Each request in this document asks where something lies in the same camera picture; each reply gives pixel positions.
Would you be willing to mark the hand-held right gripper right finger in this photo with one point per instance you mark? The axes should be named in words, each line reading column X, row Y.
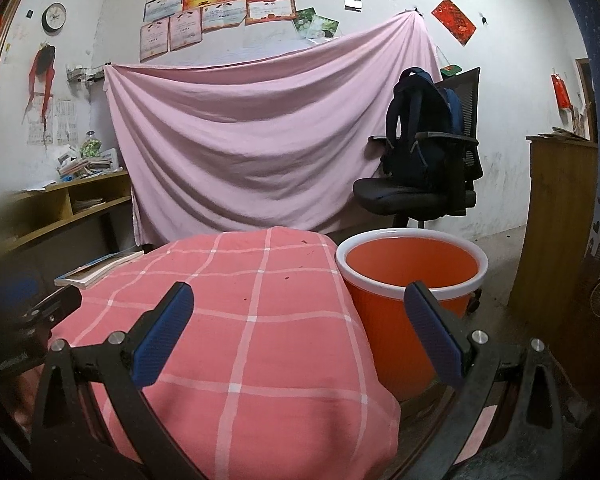
column 437, row 335

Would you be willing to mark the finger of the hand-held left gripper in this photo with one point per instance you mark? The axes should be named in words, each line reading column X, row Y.
column 55, row 306

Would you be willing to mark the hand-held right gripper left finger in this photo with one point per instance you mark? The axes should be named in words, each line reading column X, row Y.
column 162, row 332

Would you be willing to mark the orange plastic bucket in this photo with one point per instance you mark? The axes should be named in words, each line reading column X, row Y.
column 375, row 320

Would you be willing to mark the thin paperback book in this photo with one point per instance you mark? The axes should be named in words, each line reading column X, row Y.
column 95, row 272

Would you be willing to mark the wooden shelf desk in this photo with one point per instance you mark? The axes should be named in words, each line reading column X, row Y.
column 45, row 205

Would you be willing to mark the books in shelf compartment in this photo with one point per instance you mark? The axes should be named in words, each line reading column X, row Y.
column 89, row 204

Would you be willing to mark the pink checked blanket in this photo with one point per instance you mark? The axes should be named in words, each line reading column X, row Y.
column 280, row 335

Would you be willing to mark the loose white papers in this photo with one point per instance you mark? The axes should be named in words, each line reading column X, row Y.
column 35, row 188

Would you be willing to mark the stack of books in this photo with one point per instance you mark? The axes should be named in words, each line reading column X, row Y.
column 75, row 167

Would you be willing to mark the black office chair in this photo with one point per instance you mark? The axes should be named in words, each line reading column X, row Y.
column 400, row 195

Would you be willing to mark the wooden cabinet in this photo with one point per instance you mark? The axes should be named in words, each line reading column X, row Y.
column 555, row 240

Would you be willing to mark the small white box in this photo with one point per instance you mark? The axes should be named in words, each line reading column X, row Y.
column 111, row 157

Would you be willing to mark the green filled jar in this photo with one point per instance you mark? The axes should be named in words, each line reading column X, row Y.
column 90, row 146

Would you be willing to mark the dark blue backpack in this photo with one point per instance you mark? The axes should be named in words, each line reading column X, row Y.
column 420, row 125

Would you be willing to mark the pink hanging sheet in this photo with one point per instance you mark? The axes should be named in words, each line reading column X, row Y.
column 260, row 135

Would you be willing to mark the red hanging ornament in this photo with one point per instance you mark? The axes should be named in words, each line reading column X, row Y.
column 45, row 62

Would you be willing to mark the green cap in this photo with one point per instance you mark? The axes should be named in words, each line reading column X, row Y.
column 451, row 71

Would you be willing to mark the red hanging packet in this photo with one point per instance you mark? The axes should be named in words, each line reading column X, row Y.
column 561, row 91

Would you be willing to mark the brown wooden door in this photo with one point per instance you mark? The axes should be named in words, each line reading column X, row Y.
column 583, row 100

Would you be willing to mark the red paper decoration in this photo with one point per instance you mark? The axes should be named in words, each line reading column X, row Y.
column 453, row 21

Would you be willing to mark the green photo print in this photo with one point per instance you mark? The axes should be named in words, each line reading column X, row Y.
column 325, row 27
column 303, row 19

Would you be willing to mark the white wall calendar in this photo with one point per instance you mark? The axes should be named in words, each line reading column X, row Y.
column 65, row 122

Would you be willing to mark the round wall clock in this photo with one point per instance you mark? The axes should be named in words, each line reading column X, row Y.
column 54, row 17

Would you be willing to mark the group of wall certificates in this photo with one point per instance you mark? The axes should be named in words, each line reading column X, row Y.
column 185, row 27

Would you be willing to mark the black wall hook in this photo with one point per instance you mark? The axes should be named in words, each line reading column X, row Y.
column 485, row 21

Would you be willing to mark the black white wall paper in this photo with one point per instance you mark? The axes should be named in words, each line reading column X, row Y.
column 353, row 1

